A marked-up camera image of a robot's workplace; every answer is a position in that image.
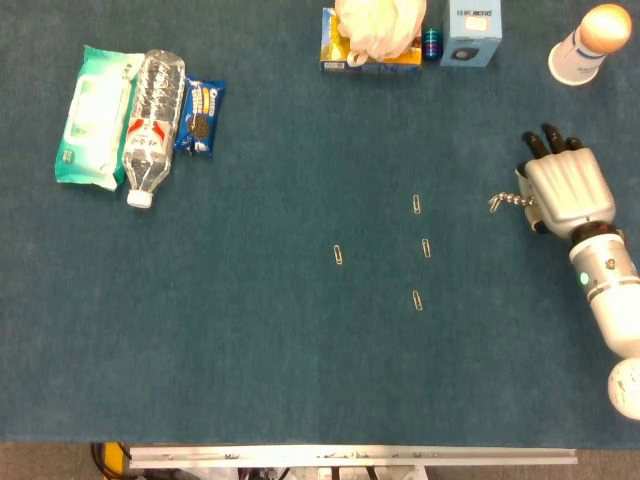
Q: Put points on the white mesh bath pouf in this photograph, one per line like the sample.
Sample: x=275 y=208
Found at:
x=380 y=25

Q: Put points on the green wet wipes pack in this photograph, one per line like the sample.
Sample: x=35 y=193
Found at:
x=90 y=125

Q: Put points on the paperclip bottom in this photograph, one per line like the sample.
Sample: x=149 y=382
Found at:
x=417 y=300

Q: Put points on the teal felt table cloth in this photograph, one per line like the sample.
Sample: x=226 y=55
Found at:
x=250 y=350

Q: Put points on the paperclip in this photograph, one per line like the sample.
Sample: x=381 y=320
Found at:
x=495 y=201
x=417 y=300
x=338 y=255
x=426 y=248
x=416 y=204
x=493 y=207

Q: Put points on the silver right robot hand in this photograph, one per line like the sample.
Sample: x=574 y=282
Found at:
x=570 y=190

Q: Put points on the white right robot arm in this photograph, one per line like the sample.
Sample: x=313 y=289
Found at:
x=612 y=295

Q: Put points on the light blue speaker box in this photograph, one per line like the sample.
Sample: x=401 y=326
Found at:
x=470 y=47

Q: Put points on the clear plastic water bottle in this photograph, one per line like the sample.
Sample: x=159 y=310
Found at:
x=150 y=135

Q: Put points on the silver metal bead chain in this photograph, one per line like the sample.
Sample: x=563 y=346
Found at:
x=515 y=199

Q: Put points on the blue purple metallic spool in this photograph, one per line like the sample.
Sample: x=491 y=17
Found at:
x=433 y=44

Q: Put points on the yellow frame part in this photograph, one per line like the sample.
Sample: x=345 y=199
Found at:
x=114 y=455

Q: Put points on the white paper cup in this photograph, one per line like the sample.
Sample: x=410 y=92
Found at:
x=575 y=62

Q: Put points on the blue Oreo cookie pack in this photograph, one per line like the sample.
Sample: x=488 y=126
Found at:
x=200 y=120

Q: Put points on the peach egg-shaped ball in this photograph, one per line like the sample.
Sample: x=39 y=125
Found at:
x=606 y=27

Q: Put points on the blue and yellow carton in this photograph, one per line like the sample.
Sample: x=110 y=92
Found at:
x=331 y=47

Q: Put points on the aluminium profile rail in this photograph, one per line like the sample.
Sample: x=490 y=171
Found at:
x=350 y=456

